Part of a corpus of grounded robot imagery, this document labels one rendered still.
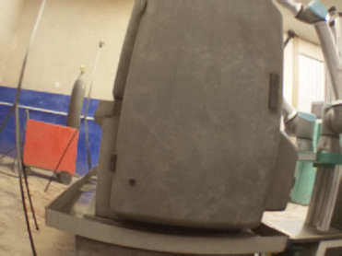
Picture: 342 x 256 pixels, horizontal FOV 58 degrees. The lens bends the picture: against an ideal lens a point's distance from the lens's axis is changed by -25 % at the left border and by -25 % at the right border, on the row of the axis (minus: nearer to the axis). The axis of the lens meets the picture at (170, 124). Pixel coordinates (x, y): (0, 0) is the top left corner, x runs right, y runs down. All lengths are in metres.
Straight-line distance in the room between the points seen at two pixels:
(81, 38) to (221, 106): 5.80
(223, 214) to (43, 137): 4.09
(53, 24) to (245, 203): 6.22
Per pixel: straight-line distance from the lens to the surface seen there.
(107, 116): 1.15
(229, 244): 1.17
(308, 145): 2.37
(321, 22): 1.87
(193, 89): 1.07
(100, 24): 6.81
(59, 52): 6.78
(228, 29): 1.13
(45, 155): 5.02
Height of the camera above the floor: 0.72
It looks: 4 degrees up
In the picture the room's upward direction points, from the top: 9 degrees clockwise
